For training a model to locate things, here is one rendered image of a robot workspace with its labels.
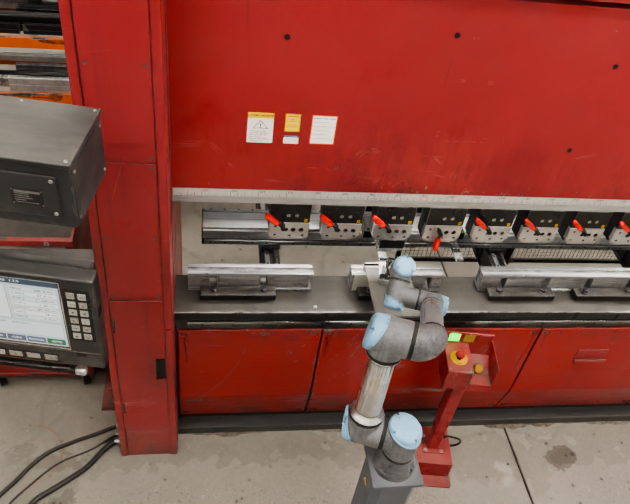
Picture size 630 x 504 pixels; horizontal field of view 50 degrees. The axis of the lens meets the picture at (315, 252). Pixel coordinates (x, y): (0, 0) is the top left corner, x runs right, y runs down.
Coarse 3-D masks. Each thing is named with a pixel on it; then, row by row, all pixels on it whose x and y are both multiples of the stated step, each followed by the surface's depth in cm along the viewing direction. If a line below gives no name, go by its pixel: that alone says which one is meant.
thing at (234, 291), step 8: (200, 288) 270; (208, 288) 270; (224, 288) 272; (232, 288) 272; (240, 288) 273; (248, 288) 273; (256, 288) 274; (272, 288) 275; (200, 296) 268; (208, 296) 268; (216, 296) 269; (224, 296) 269; (232, 296) 270; (240, 296) 270; (248, 296) 271; (256, 296) 271; (264, 296) 272; (272, 296) 272
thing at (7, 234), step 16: (0, 224) 272; (16, 224) 273; (32, 224) 274; (48, 224) 275; (80, 224) 284; (0, 240) 263; (16, 240) 264; (32, 240) 265; (48, 240) 266; (64, 240) 267; (80, 240) 284; (0, 368) 316; (16, 368) 317
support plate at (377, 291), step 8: (368, 272) 274; (376, 272) 275; (368, 280) 271; (376, 280) 272; (376, 288) 268; (384, 288) 269; (376, 296) 265; (384, 296) 265; (376, 304) 262; (376, 312) 259; (384, 312) 259; (392, 312) 260; (400, 312) 260; (408, 312) 261; (416, 312) 261
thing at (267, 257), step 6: (258, 204) 323; (264, 204) 321; (258, 246) 315; (264, 246) 296; (270, 246) 296; (276, 246) 297; (264, 252) 297; (270, 252) 300; (276, 252) 297; (264, 258) 296; (270, 258) 297; (276, 258) 294
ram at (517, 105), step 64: (192, 0) 191; (256, 0) 193; (320, 0) 195; (384, 0) 197; (448, 0) 200; (512, 0) 202; (576, 0) 208; (192, 64) 205; (256, 64) 207; (320, 64) 209; (384, 64) 212; (448, 64) 214; (512, 64) 217; (576, 64) 219; (192, 128) 220; (384, 128) 228; (448, 128) 231; (512, 128) 234; (576, 128) 237; (384, 192) 247; (448, 192) 250; (512, 192) 254; (576, 192) 257
